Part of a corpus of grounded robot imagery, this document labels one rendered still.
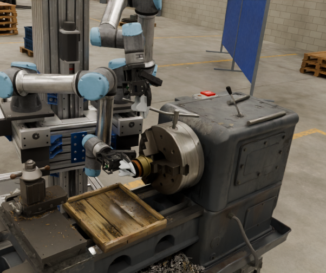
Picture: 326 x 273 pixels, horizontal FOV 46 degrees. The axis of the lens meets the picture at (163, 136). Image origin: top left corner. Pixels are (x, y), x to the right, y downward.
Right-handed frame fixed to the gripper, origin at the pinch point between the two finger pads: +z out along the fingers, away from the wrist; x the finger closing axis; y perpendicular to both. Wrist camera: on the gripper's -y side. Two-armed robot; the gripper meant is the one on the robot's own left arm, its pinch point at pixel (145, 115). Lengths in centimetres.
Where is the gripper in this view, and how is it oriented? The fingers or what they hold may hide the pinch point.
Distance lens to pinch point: 153.7
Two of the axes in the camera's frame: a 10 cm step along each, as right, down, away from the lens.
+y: -7.7, 1.9, -6.1
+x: 6.3, 0.7, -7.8
